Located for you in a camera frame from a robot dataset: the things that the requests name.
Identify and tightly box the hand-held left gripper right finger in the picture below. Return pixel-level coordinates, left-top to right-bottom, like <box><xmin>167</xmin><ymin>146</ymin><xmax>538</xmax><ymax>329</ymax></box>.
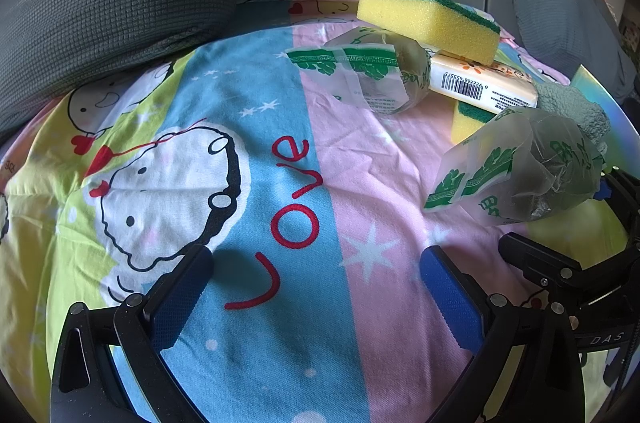
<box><xmin>419</xmin><ymin>245</ymin><xmax>588</xmax><ymax>423</ymax></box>

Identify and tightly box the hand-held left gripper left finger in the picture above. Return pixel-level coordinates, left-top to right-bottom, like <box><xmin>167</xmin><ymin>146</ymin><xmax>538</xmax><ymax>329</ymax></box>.
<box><xmin>50</xmin><ymin>245</ymin><xmax>216</xmax><ymax>423</ymax></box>

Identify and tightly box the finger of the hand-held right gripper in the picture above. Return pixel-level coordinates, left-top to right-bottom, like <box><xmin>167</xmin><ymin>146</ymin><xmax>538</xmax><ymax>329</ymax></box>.
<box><xmin>497</xmin><ymin>230</ymin><xmax>640</xmax><ymax>309</ymax></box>
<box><xmin>595</xmin><ymin>168</ymin><xmax>640</xmax><ymax>249</ymax></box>

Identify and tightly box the clear plastic bag green print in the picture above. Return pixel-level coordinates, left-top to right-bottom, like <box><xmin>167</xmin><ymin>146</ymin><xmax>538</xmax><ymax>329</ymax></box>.
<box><xmin>424</xmin><ymin>107</ymin><xmax>607</xmax><ymax>224</ymax></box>
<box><xmin>284</xmin><ymin>27</ymin><xmax>434</xmax><ymax>116</ymax></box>

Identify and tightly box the grey-green towel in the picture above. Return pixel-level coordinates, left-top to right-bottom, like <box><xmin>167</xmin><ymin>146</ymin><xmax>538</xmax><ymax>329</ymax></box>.
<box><xmin>535</xmin><ymin>82</ymin><xmax>612</xmax><ymax>154</ymax></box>

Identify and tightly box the yellow sponge with green scourer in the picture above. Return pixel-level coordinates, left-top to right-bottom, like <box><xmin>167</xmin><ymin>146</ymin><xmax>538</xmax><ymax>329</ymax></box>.
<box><xmin>356</xmin><ymin>0</ymin><xmax>501</xmax><ymax>67</ymax></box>
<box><xmin>450</xmin><ymin>100</ymin><xmax>501</xmax><ymax>146</ymax></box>

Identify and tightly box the white and orange tissue pack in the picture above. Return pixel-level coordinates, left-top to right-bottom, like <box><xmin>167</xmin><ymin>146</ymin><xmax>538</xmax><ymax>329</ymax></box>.
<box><xmin>429</xmin><ymin>52</ymin><xmax>540</xmax><ymax>110</ymax></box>

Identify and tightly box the cartoon printed blanket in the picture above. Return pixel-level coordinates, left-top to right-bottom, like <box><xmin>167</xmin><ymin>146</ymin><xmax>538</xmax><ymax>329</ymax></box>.
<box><xmin>0</xmin><ymin>0</ymin><xmax>640</xmax><ymax>423</ymax></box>

